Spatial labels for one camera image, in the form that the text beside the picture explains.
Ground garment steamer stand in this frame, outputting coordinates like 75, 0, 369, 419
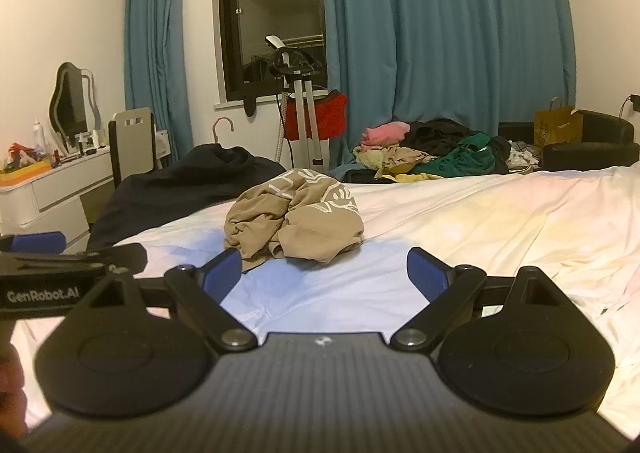
265, 35, 331, 168

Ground yellow-green garment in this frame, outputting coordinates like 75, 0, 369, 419
352, 145, 391, 170

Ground pink clothes hanger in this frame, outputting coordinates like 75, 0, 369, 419
212, 116, 236, 146

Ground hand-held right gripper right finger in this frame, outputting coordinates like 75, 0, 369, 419
391, 247, 581, 353

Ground dark window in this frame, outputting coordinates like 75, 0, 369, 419
212, 0, 331, 108

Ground beige chair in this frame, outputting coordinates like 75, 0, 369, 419
108, 107, 158, 184

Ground red cloth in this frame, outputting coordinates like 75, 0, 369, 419
284, 90, 349, 141

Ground white dresser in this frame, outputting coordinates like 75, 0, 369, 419
0, 145, 118, 254

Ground wavy framed mirror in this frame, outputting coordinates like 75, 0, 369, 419
47, 62, 101, 138

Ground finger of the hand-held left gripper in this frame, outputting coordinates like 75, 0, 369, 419
0, 231, 68, 255
75, 243, 148, 270

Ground beige garment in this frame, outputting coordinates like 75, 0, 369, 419
372, 145, 441, 178

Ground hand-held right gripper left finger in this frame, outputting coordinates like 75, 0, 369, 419
65, 248, 258, 351

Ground narrow blue curtain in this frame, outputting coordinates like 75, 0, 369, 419
123, 0, 196, 168

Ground white bed sheet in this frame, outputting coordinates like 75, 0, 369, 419
15, 164, 640, 439

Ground black garment pile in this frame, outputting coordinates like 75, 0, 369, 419
402, 119, 511, 160

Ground green garment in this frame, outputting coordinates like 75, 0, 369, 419
410, 133, 501, 178

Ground pink garment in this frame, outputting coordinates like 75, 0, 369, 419
361, 122, 413, 150

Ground tan t-shirt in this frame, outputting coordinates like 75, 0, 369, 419
223, 168, 365, 275

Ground orange tray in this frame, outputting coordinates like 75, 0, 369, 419
0, 160, 51, 186

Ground black sofa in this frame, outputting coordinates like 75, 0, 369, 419
497, 109, 640, 172

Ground black hooded garment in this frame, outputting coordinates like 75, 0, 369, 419
87, 144, 288, 251

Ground white crumpled cloth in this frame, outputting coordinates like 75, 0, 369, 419
505, 150, 542, 172

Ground brown paper bag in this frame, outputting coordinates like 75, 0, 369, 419
534, 97, 584, 146

